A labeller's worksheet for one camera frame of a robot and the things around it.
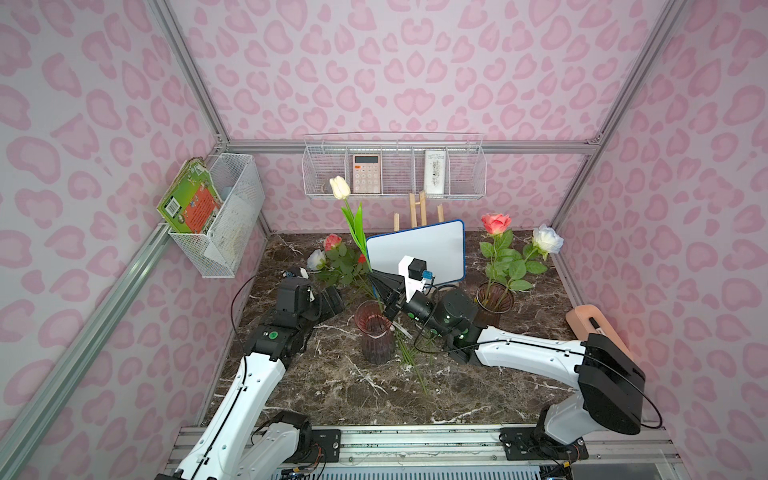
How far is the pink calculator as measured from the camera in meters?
0.95

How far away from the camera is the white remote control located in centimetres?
94

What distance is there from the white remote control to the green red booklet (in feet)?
2.00

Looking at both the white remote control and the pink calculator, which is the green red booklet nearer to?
the pink calculator
